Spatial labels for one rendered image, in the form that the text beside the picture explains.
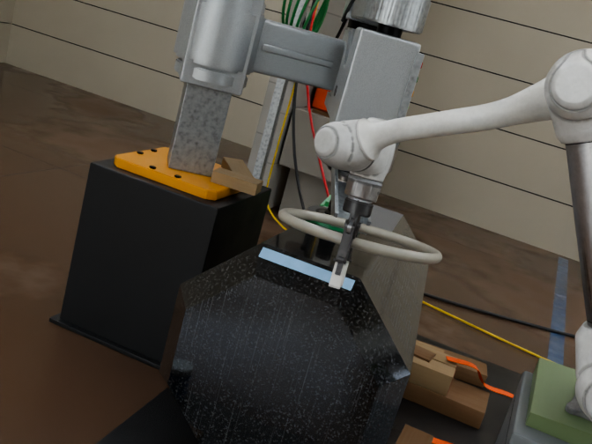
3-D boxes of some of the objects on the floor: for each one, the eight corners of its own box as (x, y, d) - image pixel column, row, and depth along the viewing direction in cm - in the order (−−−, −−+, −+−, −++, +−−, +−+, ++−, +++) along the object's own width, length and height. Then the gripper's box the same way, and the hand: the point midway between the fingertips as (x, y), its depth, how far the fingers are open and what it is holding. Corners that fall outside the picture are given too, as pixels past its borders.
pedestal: (48, 321, 319) (79, 159, 299) (129, 283, 380) (159, 147, 361) (180, 379, 302) (222, 212, 283) (242, 329, 364) (280, 189, 344)
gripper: (370, 204, 180) (344, 295, 183) (377, 203, 197) (353, 285, 200) (341, 196, 182) (315, 286, 184) (350, 195, 198) (327, 277, 201)
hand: (338, 274), depth 192 cm, fingers closed on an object, 4 cm apart
